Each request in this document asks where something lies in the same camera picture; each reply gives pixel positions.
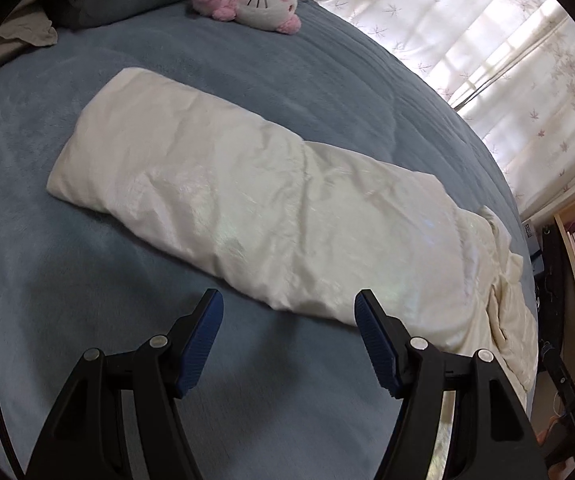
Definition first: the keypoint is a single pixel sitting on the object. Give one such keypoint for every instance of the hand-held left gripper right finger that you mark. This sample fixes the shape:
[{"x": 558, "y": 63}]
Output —
[{"x": 375, "y": 345}]

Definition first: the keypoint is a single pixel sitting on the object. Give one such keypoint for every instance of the beige cloth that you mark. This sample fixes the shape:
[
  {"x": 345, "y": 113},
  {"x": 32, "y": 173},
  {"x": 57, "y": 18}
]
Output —
[{"x": 22, "y": 30}]

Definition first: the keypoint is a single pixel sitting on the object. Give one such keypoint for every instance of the black bag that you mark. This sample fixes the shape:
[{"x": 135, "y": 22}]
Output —
[{"x": 557, "y": 285}]

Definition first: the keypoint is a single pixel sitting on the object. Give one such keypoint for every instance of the white cardboard box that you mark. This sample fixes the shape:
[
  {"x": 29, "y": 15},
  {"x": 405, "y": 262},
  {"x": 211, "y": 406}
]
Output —
[{"x": 530, "y": 237}]

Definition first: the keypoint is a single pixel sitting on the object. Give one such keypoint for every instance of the white floral curtain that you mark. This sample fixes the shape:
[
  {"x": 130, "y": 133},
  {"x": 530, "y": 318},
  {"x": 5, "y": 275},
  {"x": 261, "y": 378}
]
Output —
[{"x": 467, "y": 35}]

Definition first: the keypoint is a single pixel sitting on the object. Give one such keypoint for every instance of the blue fleece bed blanket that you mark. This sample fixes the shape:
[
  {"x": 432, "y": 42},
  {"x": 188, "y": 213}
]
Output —
[{"x": 42, "y": 285}]

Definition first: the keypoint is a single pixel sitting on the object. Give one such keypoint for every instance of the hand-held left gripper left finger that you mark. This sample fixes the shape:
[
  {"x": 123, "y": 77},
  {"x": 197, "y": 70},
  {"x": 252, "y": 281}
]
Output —
[{"x": 200, "y": 342}]

